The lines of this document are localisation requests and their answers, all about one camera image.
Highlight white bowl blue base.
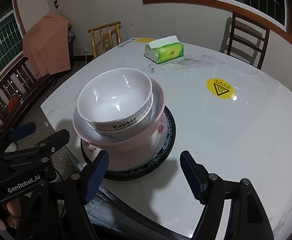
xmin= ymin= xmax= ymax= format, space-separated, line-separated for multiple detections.
xmin=90 ymin=94 xmax=154 ymax=141

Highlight yellow corner label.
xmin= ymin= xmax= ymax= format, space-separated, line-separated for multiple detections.
xmin=135 ymin=38 xmax=156 ymax=43

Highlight side window with grille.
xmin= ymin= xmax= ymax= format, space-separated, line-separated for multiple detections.
xmin=0 ymin=0 xmax=26 ymax=75

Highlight yellow hot warning sticker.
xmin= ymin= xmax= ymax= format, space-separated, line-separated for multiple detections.
xmin=207 ymin=78 xmax=235 ymax=100

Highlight dark wooden bench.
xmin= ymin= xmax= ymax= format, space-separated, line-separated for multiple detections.
xmin=0 ymin=57 xmax=55 ymax=132

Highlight bamboo chair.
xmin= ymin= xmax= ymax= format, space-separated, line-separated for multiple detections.
xmin=87 ymin=21 xmax=122 ymax=59

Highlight grey chair cushion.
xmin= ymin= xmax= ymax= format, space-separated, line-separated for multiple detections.
xmin=85 ymin=186 xmax=188 ymax=239

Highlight person's left hand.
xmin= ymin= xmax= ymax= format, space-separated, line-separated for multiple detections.
xmin=0 ymin=198 xmax=21 ymax=231

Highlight large blue floral plate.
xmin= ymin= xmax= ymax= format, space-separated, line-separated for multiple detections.
xmin=80 ymin=107 xmax=176 ymax=181

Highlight dark wooden chair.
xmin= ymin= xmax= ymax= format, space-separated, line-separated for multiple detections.
xmin=227 ymin=12 xmax=270 ymax=70

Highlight pink cloth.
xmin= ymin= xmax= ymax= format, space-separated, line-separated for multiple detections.
xmin=23 ymin=12 xmax=71 ymax=79

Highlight pink bowl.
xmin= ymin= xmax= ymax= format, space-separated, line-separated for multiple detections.
xmin=72 ymin=79 xmax=166 ymax=152

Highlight white bowl orange base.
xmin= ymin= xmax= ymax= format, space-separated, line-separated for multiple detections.
xmin=77 ymin=68 xmax=153 ymax=131

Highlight white plate pink flowers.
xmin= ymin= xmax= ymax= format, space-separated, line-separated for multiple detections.
xmin=107 ymin=112 xmax=168 ymax=172

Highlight green tissue box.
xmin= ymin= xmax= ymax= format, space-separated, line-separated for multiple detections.
xmin=144 ymin=35 xmax=184 ymax=64

